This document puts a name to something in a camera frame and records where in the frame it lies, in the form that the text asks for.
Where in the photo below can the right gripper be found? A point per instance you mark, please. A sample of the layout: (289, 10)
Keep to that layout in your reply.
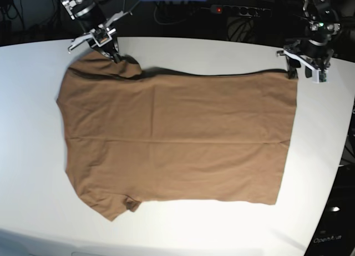
(89, 23)

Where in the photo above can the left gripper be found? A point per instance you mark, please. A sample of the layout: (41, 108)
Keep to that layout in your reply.
(314, 53)

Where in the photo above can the brown T-shirt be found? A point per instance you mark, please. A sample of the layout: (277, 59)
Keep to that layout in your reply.
(135, 136)

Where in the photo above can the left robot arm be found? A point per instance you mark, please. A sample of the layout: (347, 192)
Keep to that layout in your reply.
(320, 20)

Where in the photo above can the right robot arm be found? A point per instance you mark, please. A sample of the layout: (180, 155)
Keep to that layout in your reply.
(78, 8)

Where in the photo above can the black power strip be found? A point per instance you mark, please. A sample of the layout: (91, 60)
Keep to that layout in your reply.
(241, 11)

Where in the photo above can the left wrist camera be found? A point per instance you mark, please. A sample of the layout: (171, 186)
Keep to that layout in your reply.
(320, 76)

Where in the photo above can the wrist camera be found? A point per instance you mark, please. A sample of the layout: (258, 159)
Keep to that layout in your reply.
(102, 37)
(320, 76)

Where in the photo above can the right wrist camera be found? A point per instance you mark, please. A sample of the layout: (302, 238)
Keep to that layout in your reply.
(102, 37)

